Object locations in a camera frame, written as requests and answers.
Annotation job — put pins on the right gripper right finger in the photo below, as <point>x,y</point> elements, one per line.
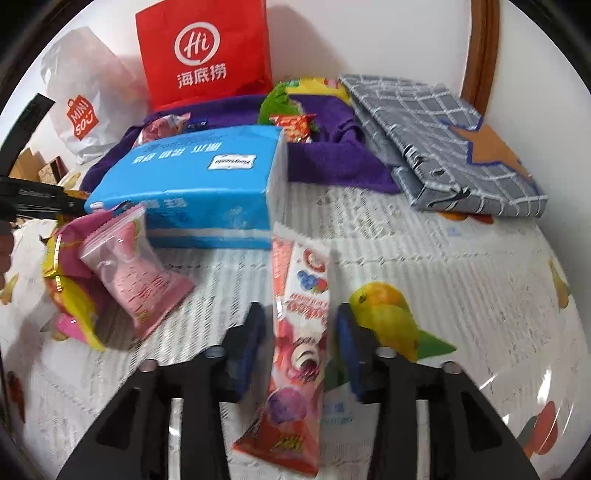
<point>468,439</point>

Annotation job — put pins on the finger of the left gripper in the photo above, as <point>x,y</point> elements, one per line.
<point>75,203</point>

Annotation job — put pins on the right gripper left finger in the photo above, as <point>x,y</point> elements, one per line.
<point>129,439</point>

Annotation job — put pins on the pink round snack packet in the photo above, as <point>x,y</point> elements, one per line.
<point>119,254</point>

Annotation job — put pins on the white pink candy wrapper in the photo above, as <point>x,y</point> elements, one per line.
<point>162,127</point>

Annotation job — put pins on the white red wafer packet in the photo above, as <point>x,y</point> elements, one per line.
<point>286,428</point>

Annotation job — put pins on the red small snack packet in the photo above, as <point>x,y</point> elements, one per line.
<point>296,128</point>

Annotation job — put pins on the green snack bag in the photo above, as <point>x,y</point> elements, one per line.
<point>278,102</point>

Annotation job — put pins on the pink yellow snack bag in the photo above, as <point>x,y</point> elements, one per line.
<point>77,293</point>

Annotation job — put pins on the person left hand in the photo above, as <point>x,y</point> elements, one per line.
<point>6,249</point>

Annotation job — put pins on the wooden furniture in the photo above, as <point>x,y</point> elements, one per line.
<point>27,166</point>

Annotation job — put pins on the patterned box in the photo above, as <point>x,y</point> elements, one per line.
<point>53,171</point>

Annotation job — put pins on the white Miniso plastic bag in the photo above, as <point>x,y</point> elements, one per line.
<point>96,98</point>

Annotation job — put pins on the blue tissue pack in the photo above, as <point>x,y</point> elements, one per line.
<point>221,188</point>

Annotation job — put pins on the fruit pattern tablecloth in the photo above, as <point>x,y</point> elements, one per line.
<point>496,292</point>

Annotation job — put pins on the red paper shopping bag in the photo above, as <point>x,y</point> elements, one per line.
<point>197,51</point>

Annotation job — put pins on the purple towel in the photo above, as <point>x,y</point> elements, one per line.
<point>338,154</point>

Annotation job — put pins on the grey checked star cloth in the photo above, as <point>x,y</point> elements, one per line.
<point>440,151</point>

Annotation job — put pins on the yellow chips bag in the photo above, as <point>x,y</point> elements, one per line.
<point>318,86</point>

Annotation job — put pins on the brown wooden door frame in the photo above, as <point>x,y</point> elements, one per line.
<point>482,53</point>

